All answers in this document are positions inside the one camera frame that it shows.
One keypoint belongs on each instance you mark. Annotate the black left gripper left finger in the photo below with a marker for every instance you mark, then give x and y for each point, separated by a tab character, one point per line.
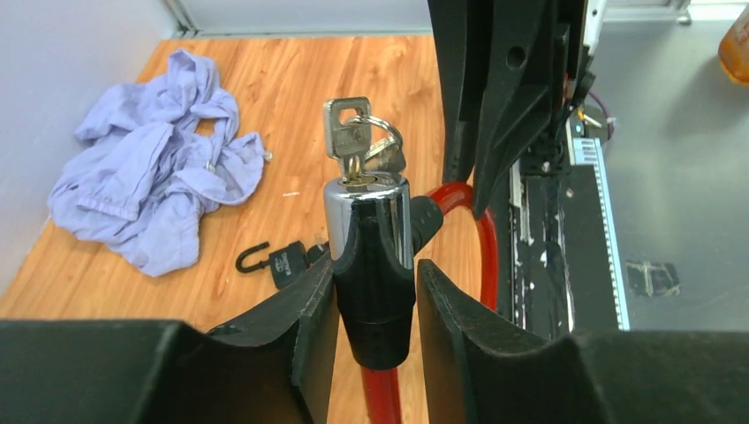
271	364

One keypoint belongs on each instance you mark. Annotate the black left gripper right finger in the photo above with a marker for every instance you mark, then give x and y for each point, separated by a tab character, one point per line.
481	368

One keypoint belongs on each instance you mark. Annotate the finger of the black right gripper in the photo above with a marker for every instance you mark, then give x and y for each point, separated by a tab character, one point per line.
462	34
517	101

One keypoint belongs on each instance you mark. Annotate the black padlock body with shackle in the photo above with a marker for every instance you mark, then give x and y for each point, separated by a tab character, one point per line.
286	264

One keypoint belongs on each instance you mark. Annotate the silver key bunch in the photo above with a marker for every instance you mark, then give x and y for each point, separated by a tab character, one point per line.
360	142

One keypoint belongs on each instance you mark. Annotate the red cable lock black body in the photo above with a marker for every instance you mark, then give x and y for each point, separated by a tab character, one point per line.
375	229

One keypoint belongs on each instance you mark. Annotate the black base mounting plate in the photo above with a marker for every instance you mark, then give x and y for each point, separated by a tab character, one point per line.
564	271

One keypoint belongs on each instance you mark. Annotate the crumpled lavender cloth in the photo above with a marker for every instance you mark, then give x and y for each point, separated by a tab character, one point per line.
158	156

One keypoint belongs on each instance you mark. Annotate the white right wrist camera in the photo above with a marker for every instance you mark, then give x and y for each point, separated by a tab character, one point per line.
593	22

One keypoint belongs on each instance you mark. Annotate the aluminium frame post right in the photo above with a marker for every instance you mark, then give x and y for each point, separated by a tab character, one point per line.
185	28

